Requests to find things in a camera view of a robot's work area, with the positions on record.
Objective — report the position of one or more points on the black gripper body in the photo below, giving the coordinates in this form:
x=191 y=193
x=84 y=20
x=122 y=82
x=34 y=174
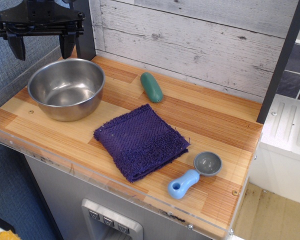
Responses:
x=40 y=18

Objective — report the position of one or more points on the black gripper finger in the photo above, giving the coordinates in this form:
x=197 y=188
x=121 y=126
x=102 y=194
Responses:
x=67 y=43
x=17 y=45

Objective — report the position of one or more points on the purple cloth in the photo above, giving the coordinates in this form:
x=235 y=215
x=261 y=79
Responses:
x=140 y=142

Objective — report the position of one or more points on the green toy cucumber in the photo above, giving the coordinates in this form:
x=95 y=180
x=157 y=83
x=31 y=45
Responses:
x=151 y=87

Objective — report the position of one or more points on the stainless steel bowl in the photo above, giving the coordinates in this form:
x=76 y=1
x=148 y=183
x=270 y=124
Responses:
x=68 y=90

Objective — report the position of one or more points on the silver toy fridge cabinet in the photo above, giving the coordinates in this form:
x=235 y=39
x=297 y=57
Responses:
x=64 y=194

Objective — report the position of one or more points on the clear acrylic edge guard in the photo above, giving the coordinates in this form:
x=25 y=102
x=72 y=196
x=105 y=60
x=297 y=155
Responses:
x=212 y=231

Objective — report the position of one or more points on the ice dispenser button panel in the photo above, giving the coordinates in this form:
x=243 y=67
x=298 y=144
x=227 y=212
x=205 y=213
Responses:
x=105 y=224

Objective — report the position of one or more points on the blue grey measuring scoop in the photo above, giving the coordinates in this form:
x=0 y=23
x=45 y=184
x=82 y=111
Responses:
x=207 y=164

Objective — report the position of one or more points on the yellow object at corner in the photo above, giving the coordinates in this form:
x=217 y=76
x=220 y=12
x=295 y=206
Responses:
x=9 y=235

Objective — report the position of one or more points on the white toy sink unit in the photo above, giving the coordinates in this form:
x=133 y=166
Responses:
x=276 y=164

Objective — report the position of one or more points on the dark left shelf post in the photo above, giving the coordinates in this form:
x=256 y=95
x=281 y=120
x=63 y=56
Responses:
x=85 y=44

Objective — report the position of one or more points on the dark shelf post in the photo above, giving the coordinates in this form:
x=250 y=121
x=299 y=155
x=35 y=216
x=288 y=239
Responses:
x=85 y=44
x=287 y=48

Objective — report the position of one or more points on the dark right shelf post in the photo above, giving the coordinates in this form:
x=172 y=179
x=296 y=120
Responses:
x=287 y=48

